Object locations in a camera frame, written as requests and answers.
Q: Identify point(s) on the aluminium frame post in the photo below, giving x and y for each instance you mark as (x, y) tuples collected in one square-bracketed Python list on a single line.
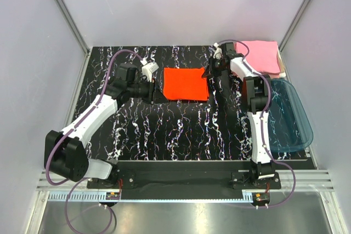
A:
[(72, 25), (294, 23)]

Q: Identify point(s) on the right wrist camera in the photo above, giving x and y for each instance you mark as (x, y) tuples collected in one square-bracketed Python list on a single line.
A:
[(218, 51)]

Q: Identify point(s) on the blue transparent plastic bin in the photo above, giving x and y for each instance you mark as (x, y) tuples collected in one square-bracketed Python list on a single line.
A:
[(289, 127)]

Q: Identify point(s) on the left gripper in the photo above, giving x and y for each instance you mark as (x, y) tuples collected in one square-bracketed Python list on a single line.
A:
[(154, 96)]

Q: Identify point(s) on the right aluminium frame post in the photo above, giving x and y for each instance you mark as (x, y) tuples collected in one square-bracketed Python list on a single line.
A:
[(294, 23)]

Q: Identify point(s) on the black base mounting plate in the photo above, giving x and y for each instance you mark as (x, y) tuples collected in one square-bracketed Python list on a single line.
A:
[(198, 177)]

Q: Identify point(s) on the aluminium rail front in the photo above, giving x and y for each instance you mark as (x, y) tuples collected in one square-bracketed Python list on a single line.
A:
[(301, 181)]

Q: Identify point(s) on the orange t-shirt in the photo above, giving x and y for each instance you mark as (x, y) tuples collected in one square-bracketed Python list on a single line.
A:
[(185, 84)]

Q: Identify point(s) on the folded cream t-shirt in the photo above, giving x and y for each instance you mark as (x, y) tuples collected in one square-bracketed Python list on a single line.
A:
[(280, 63)]

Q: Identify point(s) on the folded pink t-shirt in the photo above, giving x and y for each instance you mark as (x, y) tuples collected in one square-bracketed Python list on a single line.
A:
[(263, 56)]

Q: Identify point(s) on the slotted cable duct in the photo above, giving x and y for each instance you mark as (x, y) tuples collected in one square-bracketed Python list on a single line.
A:
[(153, 197)]

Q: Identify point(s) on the left aluminium frame post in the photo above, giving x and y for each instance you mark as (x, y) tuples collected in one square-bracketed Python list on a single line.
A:
[(72, 25)]

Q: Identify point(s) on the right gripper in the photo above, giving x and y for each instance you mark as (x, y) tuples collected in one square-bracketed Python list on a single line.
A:
[(210, 72)]

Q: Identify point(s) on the folded salmon t-shirt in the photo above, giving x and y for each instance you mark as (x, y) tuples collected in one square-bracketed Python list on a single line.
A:
[(280, 75)]

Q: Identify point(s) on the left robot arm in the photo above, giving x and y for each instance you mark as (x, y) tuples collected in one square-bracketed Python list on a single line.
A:
[(65, 151)]

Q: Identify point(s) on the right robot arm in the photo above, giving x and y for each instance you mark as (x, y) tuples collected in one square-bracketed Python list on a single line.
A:
[(256, 96)]

